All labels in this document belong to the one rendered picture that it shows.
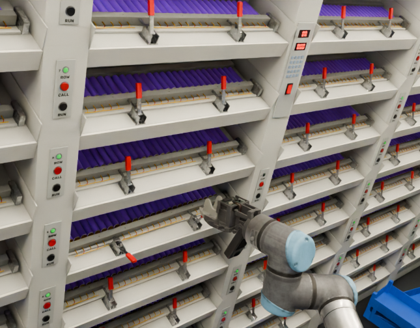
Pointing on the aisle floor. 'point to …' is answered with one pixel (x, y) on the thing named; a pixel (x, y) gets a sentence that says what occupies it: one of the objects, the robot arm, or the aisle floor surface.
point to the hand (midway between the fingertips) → (204, 211)
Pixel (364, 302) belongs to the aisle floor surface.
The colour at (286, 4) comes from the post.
